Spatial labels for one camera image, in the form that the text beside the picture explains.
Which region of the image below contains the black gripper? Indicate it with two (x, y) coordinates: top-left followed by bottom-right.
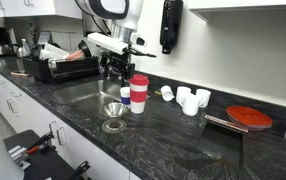
(100, 51), (135, 87)

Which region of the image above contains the white and blue cup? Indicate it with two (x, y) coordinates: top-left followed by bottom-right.
(120, 87), (130, 106)

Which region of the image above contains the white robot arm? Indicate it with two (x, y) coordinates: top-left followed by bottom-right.
(75, 0), (147, 86)

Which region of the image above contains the steel sink basin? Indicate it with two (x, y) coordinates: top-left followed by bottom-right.
(54, 80), (121, 116)

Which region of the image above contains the red and white tumbler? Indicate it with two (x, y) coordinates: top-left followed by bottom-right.
(129, 74), (149, 114)

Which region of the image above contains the pink bowl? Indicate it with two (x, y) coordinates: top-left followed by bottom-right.
(66, 50), (85, 61)

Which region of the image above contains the black dish rack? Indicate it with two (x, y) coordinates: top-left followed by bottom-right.
(22, 57), (100, 83)

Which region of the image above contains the metal funnel dripper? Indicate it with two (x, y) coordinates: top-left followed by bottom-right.
(100, 102), (128, 134)

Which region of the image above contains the black soap dispenser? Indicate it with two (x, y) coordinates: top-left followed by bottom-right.
(160, 0), (183, 54)

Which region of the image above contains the white mug back left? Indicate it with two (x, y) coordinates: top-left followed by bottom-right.
(176, 86), (191, 104)

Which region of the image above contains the white mug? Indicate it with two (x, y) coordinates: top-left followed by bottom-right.
(176, 86), (191, 104)
(196, 89), (211, 108)
(182, 93), (200, 116)

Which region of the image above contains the white mug front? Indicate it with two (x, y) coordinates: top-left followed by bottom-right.
(182, 93), (200, 116)

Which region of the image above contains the white mug back right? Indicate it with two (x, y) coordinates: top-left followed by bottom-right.
(196, 89), (211, 108)

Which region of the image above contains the black tool cart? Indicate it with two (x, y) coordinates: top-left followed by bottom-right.
(4, 130), (91, 180)

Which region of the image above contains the black tray with chopsticks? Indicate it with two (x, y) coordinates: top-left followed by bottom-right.
(197, 115), (248, 169)

